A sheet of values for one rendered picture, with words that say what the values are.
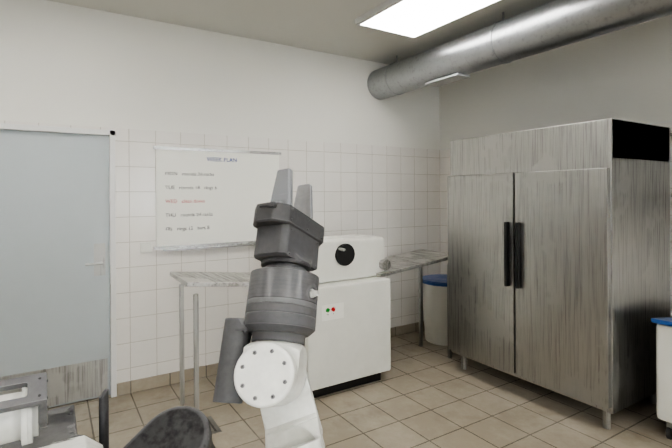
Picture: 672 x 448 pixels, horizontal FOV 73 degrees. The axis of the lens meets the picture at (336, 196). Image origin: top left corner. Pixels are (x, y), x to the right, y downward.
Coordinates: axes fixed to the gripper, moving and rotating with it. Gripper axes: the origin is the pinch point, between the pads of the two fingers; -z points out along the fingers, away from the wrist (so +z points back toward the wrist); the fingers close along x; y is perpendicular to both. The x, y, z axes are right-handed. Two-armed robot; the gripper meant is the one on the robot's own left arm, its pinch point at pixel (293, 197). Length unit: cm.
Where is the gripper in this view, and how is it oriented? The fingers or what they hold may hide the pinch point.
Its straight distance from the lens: 63.3
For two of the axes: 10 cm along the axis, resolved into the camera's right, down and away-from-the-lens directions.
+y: -8.9, 1.3, 4.4
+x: -4.6, -3.8, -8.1
